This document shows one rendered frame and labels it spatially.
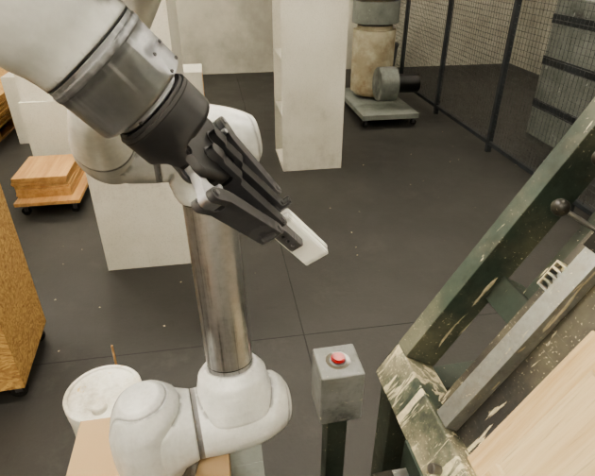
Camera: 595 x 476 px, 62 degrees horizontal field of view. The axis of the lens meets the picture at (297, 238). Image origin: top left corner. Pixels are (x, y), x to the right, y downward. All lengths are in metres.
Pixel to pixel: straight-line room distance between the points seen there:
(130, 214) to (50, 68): 2.99
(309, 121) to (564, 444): 3.97
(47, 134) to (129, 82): 4.73
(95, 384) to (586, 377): 1.77
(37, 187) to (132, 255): 1.32
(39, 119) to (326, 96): 2.58
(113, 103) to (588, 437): 1.01
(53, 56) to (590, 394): 1.05
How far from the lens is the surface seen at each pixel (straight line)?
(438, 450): 1.33
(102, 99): 0.40
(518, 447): 1.23
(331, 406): 1.43
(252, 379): 1.10
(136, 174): 0.90
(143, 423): 1.10
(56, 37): 0.38
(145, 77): 0.40
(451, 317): 1.44
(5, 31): 0.39
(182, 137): 0.41
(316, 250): 0.53
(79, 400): 2.22
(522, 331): 1.24
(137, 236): 3.44
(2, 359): 2.68
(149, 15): 0.61
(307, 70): 4.63
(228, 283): 0.99
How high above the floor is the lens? 1.91
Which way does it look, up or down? 31 degrees down
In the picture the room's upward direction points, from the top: straight up
